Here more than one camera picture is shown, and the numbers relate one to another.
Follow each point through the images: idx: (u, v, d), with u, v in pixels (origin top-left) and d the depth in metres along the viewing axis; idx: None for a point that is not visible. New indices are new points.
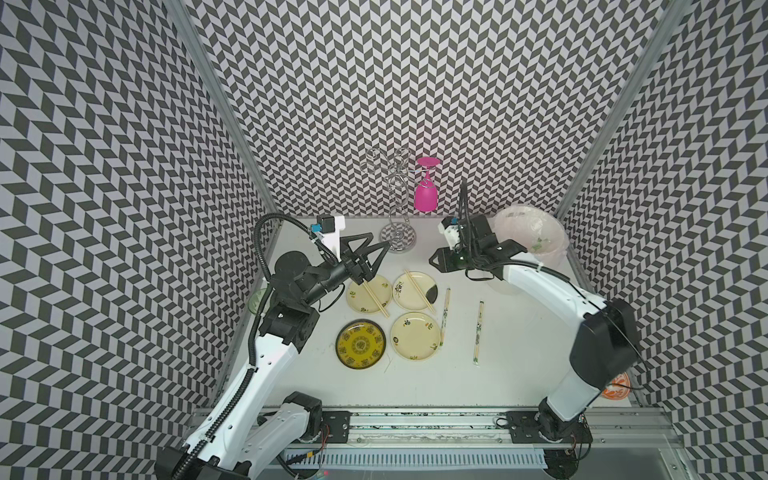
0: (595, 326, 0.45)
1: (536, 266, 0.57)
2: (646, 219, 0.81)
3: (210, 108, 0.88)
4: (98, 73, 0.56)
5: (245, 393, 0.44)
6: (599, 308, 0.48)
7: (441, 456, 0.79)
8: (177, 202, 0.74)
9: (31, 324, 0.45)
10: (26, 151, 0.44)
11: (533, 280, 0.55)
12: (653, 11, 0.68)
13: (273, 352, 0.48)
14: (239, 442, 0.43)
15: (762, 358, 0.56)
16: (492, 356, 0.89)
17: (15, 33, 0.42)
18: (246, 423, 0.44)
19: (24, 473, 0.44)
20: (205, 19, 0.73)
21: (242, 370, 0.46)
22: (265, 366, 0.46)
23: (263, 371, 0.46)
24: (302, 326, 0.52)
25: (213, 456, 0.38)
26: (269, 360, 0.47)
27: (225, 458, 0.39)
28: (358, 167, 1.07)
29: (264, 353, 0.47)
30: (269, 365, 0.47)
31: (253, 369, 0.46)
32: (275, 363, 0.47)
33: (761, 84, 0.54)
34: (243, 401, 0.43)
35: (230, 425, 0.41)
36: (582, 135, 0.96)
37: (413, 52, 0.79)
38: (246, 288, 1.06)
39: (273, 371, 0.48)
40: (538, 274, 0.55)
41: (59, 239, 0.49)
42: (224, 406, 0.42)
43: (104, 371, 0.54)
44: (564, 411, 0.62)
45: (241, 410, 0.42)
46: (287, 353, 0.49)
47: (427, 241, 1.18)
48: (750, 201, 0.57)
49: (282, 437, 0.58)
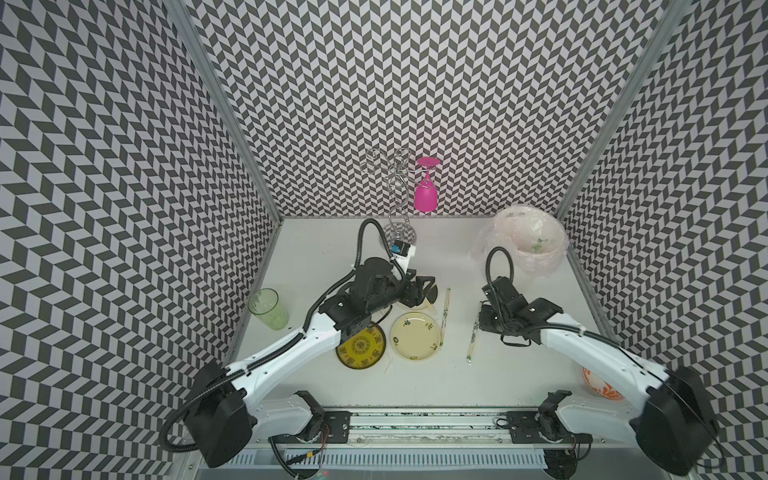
0: (662, 404, 0.40)
1: (580, 331, 0.53)
2: (646, 219, 0.81)
3: (210, 108, 0.88)
4: (98, 73, 0.56)
5: (288, 351, 0.48)
6: (659, 380, 0.43)
7: (440, 456, 0.79)
8: (177, 202, 0.74)
9: (31, 324, 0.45)
10: (25, 151, 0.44)
11: (574, 344, 0.52)
12: (653, 11, 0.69)
13: (323, 330, 0.52)
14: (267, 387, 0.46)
15: (762, 358, 0.56)
16: (492, 357, 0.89)
17: (15, 33, 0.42)
18: (275, 379, 0.46)
19: (24, 473, 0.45)
20: (205, 19, 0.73)
21: (293, 332, 0.50)
22: (313, 340, 0.50)
23: (307, 342, 0.49)
24: (354, 322, 0.55)
25: (243, 388, 0.42)
26: (317, 335, 0.51)
27: (251, 395, 0.43)
28: (358, 167, 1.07)
29: (314, 326, 0.52)
30: (315, 340, 0.50)
31: (302, 336, 0.50)
32: (321, 340, 0.51)
33: (761, 85, 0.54)
34: (281, 358, 0.46)
35: (265, 371, 0.44)
36: (582, 136, 0.96)
37: (413, 52, 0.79)
38: (246, 288, 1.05)
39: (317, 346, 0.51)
40: (583, 340, 0.51)
41: (59, 239, 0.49)
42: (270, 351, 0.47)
43: (104, 371, 0.54)
44: (570, 422, 0.61)
45: (276, 364, 0.46)
46: (332, 338, 0.52)
47: (427, 241, 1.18)
48: (749, 202, 0.57)
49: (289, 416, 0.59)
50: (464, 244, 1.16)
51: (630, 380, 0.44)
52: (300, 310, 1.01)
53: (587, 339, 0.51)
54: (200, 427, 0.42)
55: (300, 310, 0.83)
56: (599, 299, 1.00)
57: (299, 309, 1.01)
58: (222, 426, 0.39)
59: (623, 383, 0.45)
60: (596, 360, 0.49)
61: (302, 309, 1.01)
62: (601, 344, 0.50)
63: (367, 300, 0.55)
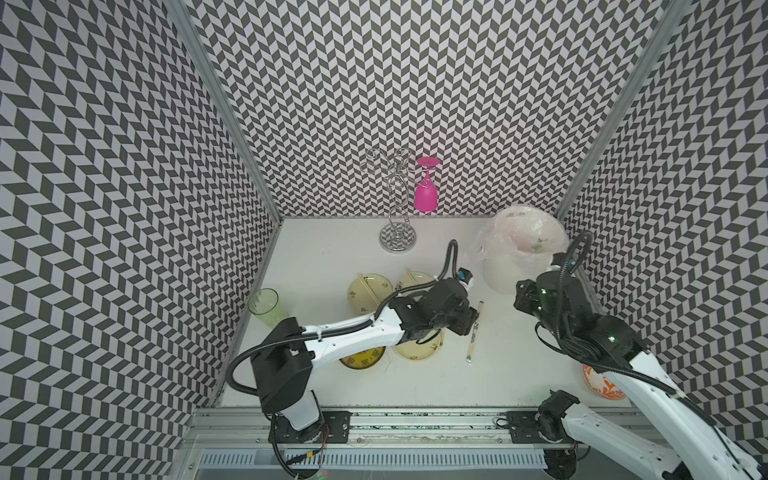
0: None
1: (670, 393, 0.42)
2: (646, 219, 0.81)
3: (210, 108, 0.88)
4: (98, 73, 0.56)
5: (355, 334, 0.49)
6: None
7: (440, 456, 0.79)
8: (177, 202, 0.74)
9: (31, 324, 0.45)
10: (25, 151, 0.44)
11: (653, 402, 0.42)
12: (653, 11, 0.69)
13: (390, 325, 0.53)
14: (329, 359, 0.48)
15: (762, 358, 0.56)
16: (492, 357, 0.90)
17: (15, 33, 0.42)
18: (338, 353, 0.48)
19: (24, 473, 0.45)
20: (205, 19, 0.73)
21: (366, 316, 0.53)
22: (378, 331, 0.51)
23: (374, 330, 0.51)
24: (417, 328, 0.56)
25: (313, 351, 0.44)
26: (383, 327, 0.52)
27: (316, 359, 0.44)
28: (358, 167, 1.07)
29: (383, 317, 0.54)
30: (380, 331, 0.51)
31: (371, 323, 0.52)
32: (385, 333, 0.52)
33: (761, 85, 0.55)
34: (349, 336, 0.49)
35: (333, 343, 0.47)
36: (582, 135, 0.96)
37: (413, 52, 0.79)
38: (246, 288, 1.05)
39: (380, 336, 0.52)
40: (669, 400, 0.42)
41: (59, 239, 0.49)
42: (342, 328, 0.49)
43: (104, 371, 0.54)
44: (576, 432, 0.61)
45: (343, 341, 0.48)
46: (393, 336, 0.54)
47: (428, 241, 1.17)
48: (749, 201, 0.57)
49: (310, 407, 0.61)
50: (464, 244, 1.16)
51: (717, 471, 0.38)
52: (334, 310, 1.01)
53: (675, 403, 0.41)
54: (264, 373, 0.46)
55: (332, 310, 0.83)
56: (599, 299, 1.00)
57: (329, 308, 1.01)
58: (286, 378, 0.41)
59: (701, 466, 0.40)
60: (677, 430, 0.41)
61: (333, 309, 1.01)
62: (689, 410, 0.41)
63: (435, 314, 0.58)
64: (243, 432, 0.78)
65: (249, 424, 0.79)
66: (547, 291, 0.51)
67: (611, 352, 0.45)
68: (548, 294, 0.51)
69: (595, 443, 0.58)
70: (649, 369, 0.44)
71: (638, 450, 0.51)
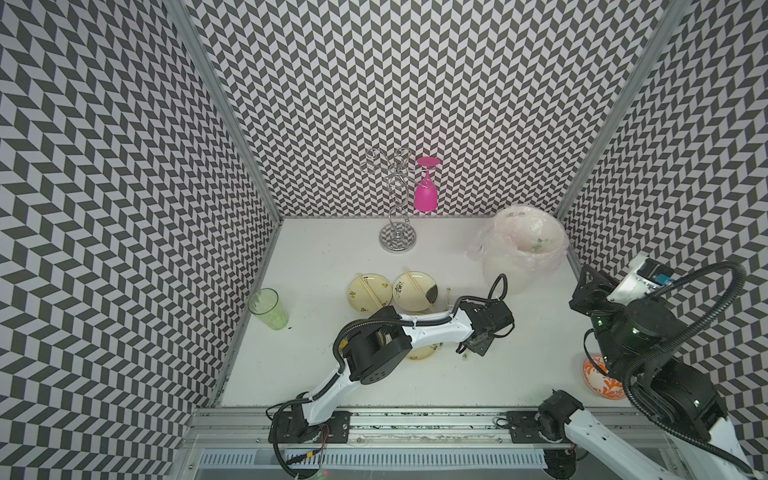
0: None
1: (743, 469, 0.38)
2: (646, 219, 0.81)
3: (210, 108, 0.88)
4: (98, 73, 0.56)
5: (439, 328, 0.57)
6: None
7: (440, 456, 0.79)
8: (177, 202, 0.74)
9: (31, 324, 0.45)
10: (26, 151, 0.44)
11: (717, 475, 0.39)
12: (653, 11, 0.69)
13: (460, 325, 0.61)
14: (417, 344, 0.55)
15: (762, 358, 0.56)
16: (492, 356, 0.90)
17: (15, 32, 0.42)
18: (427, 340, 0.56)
19: (24, 473, 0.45)
20: (205, 19, 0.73)
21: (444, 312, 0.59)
22: (453, 327, 0.59)
23: (450, 326, 0.59)
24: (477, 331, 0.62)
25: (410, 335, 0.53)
26: (456, 325, 0.60)
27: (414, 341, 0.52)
28: (358, 167, 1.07)
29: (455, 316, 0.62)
30: (454, 327, 0.59)
31: (448, 320, 0.60)
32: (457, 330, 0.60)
33: (761, 85, 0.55)
34: (435, 327, 0.57)
35: (422, 332, 0.55)
36: (582, 135, 0.96)
37: (413, 52, 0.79)
38: (246, 288, 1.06)
39: (453, 332, 0.59)
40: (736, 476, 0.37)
41: (59, 239, 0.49)
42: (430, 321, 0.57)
43: (104, 371, 0.54)
44: (575, 435, 0.62)
45: (431, 331, 0.56)
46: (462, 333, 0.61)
47: (428, 241, 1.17)
48: (750, 201, 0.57)
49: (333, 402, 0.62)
50: (463, 244, 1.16)
51: None
52: (335, 310, 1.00)
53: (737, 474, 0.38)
54: (363, 350, 0.54)
55: (332, 310, 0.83)
56: None
57: (330, 308, 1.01)
58: (391, 357, 0.50)
59: None
60: None
61: (334, 308, 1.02)
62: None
63: (488, 326, 0.64)
64: (243, 432, 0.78)
65: (249, 424, 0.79)
66: (638, 331, 0.39)
67: (693, 418, 0.37)
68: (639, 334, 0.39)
69: (594, 450, 0.59)
70: (726, 438, 0.38)
71: (645, 473, 0.52)
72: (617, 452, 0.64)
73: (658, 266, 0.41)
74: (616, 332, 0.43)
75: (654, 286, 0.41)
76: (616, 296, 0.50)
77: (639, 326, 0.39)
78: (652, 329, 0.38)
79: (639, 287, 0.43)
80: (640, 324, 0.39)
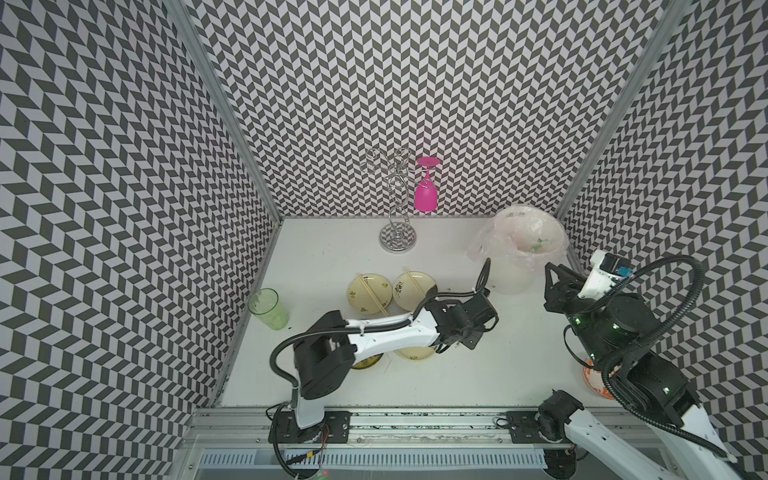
0: None
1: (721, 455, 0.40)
2: (646, 219, 0.81)
3: (210, 109, 0.88)
4: (99, 73, 0.56)
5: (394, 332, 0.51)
6: None
7: (440, 456, 0.79)
8: (177, 202, 0.74)
9: (32, 324, 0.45)
10: (26, 151, 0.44)
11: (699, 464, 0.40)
12: (653, 11, 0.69)
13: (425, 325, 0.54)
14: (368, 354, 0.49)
15: (762, 358, 0.56)
16: (492, 356, 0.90)
17: (15, 33, 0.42)
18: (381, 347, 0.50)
19: (24, 473, 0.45)
20: (205, 19, 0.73)
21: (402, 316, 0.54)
22: (415, 331, 0.53)
23: (411, 330, 0.52)
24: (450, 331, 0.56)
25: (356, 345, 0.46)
26: (419, 328, 0.53)
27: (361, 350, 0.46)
28: (358, 167, 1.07)
29: (420, 319, 0.55)
30: (417, 331, 0.53)
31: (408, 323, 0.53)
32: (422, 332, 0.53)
33: (761, 85, 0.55)
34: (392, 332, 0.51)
35: (374, 338, 0.48)
36: (582, 136, 0.96)
37: (413, 52, 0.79)
38: (246, 288, 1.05)
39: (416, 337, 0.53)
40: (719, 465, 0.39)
41: (60, 239, 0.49)
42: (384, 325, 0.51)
43: (104, 371, 0.54)
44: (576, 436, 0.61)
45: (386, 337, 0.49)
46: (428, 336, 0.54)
47: (428, 241, 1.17)
48: (750, 201, 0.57)
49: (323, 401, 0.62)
50: (463, 244, 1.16)
51: None
52: (334, 309, 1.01)
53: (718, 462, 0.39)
54: (307, 361, 0.48)
55: (332, 309, 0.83)
56: None
57: (329, 308, 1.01)
58: (330, 370, 0.43)
59: None
60: None
61: (334, 308, 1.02)
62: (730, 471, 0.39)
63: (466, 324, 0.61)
64: (243, 432, 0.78)
65: (250, 424, 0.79)
66: (618, 327, 0.42)
67: (664, 405, 0.40)
68: (619, 330, 0.42)
69: (595, 451, 0.59)
70: (697, 423, 0.40)
71: (645, 473, 0.52)
72: (620, 454, 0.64)
73: (618, 260, 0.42)
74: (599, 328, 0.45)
75: (618, 278, 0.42)
76: (585, 293, 0.53)
77: (618, 321, 0.41)
78: (631, 325, 0.41)
79: (605, 281, 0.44)
80: (621, 320, 0.41)
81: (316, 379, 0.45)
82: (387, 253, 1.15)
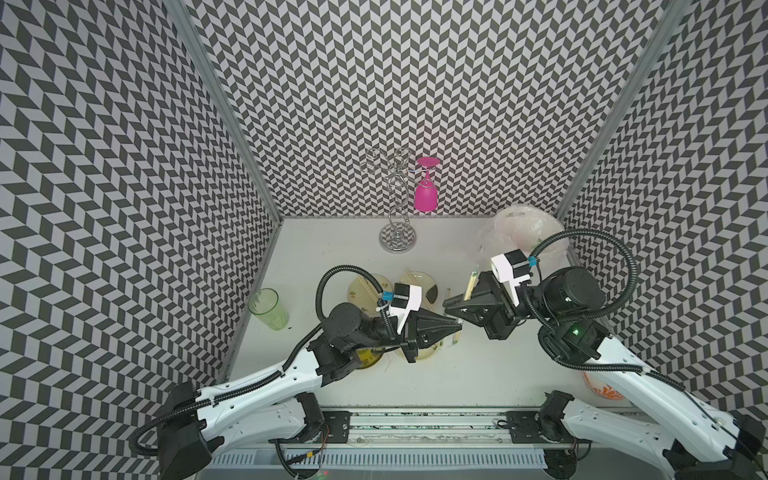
0: None
1: (641, 370, 0.45)
2: (646, 219, 0.81)
3: (210, 109, 0.88)
4: (98, 73, 0.56)
5: (262, 388, 0.46)
6: (718, 431, 0.40)
7: (440, 456, 0.79)
8: (177, 202, 0.74)
9: (31, 324, 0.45)
10: (26, 151, 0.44)
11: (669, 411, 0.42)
12: (653, 11, 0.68)
13: (303, 372, 0.49)
14: (228, 422, 0.45)
15: (762, 358, 0.56)
16: (493, 356, 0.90)
17: (15, 33, 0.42)
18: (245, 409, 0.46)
19: (24, 473, 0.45)
20: (205, 19, 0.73)
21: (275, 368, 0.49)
22: (289, 381, 0.48)
23: (286, 381, 0.48)
24: (339, 367, 0.52)
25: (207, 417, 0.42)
26: (295, 376, 0.49)
27: (210, 426, 0.42)
28: (358, 167, 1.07)
29: (297, 364, 0.50)
30: (291, 380, 0.48)
31: (281, 375, 0.48)
32: (299, 380, 0.49)
33: (761, 85, 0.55)
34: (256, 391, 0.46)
35: (232, 404, 0.44)
36: (582, 136, 0.96)
37: (413, 52, 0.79)
38: (246, 287, 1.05)
39: (293, 385, 0.49)
40: (719, 434, 0.39)
41: (59, 239, 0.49)
42: (244, 385, 0.46)
43: (104, 371, 0.54)
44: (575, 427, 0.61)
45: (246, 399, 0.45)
46: (312, 380, 0.50)
47: (428, 241, 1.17)
48: (750, 202, 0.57)
49: (268, 430, 0.57)
50: (463, 244, 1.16)
51: (705, 437, 0.40)
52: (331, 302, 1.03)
53: (647, 378, 0.44)
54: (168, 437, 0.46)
55: (329, 300, 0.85)
56: None
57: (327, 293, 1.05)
58: (174, 451, 0.38)
59: (689, 437, 0.41)
60: (654, 403, 0.43)
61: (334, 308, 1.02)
62: (660, 384, 0.43)
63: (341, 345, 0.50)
64: None
65: None
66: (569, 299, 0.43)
67: (578, 346, 0.47)
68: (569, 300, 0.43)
69: (595, 436, 0.58)
70: (612, 351, 0.46)
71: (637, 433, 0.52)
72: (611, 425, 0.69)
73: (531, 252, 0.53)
74: (547, 297, 0.47)
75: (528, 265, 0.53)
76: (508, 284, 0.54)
77: (571, 294, 0.42)
78: (582, 297, 0.42)
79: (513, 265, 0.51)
80: (573, 293, 0.42)
81: (167, 468, 0.40)
82: (387, 252, 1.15)
